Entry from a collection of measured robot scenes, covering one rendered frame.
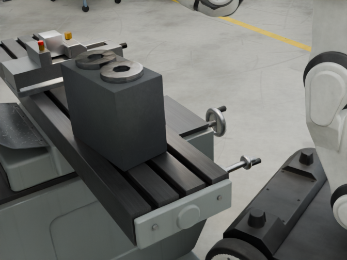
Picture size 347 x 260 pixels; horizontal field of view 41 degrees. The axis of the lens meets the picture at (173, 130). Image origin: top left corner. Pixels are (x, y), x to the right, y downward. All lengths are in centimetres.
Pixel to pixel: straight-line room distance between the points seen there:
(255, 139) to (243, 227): 159
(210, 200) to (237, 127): 202
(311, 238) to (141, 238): 59
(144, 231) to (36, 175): 52
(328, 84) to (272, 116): 200
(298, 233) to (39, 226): 73
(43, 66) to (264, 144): 170
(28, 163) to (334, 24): 84
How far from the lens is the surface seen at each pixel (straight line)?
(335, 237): 138
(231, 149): 274
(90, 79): 97
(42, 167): 133
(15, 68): 143
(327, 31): 113
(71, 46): 142
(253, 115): 311
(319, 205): 147
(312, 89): 113
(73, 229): 148
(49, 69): 141
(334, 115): 115
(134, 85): 92
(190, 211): 93
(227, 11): 127
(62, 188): 137
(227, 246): 127
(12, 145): 127
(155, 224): 90
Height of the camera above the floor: 148
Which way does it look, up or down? 30 degrees down
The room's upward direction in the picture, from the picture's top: 3 degrees counter-clockwise
